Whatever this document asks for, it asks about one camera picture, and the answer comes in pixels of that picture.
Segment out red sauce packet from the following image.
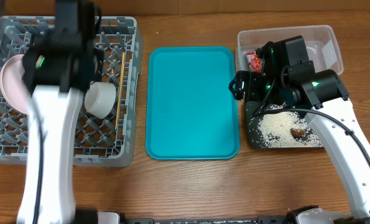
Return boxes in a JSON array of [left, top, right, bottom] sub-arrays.
[[246, 52, 263, 73]]

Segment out white rice leftovers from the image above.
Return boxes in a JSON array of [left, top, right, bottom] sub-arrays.
[[249, 105, 324, 148]]

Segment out brown food chunk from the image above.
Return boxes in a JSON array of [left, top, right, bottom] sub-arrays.
[[290, 128, 306, 139]]

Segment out wooden chopstick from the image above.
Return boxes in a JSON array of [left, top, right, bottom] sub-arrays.
[[115, 51, 126, 130]]

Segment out grey green bowl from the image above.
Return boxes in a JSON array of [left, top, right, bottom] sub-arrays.
[[84, 82, 116, 119]]

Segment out large white plate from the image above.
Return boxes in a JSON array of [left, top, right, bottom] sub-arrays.
[[0, 54, 29, 114]]

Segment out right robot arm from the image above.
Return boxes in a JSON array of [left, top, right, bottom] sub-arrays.
[[229, 35, 370, 223]]

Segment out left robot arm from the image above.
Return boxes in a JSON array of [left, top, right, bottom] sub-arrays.
[[16, 0, 120, 224]]

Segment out grey dishwasher rack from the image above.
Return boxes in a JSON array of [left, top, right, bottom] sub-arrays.
[[0, 16, 143, 167]]

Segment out teal serving tray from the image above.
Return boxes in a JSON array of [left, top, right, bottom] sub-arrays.
[[145, 46, 240, 160]]

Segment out black plastic tray bin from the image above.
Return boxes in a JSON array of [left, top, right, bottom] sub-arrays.
[[244, 101, 325, 149]]

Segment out clear plastic bin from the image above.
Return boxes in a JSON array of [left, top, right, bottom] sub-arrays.
[[236, 25, 344, 75]]

